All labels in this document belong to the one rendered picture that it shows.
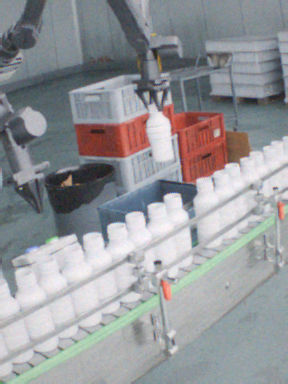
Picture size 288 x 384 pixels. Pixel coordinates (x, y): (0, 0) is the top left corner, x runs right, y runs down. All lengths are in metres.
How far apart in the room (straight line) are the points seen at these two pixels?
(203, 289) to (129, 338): 0.25
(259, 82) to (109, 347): 7.39
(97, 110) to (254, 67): 4.97
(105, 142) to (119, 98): 0.32
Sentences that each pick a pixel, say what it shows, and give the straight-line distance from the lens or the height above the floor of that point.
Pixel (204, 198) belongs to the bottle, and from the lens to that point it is 1.35.
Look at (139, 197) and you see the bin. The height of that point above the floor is 0.92.
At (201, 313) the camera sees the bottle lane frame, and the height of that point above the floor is 0.88.
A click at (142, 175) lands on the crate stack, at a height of 0.51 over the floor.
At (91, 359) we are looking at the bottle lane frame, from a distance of 1.12.
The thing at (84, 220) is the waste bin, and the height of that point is 0.41.
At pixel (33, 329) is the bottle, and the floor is 1.06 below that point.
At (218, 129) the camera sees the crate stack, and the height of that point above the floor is 0.55.
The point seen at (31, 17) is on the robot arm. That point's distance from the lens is 1.56.
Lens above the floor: 1.58
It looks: 18 degrees down
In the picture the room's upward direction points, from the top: 8 degrees counter-clockwise
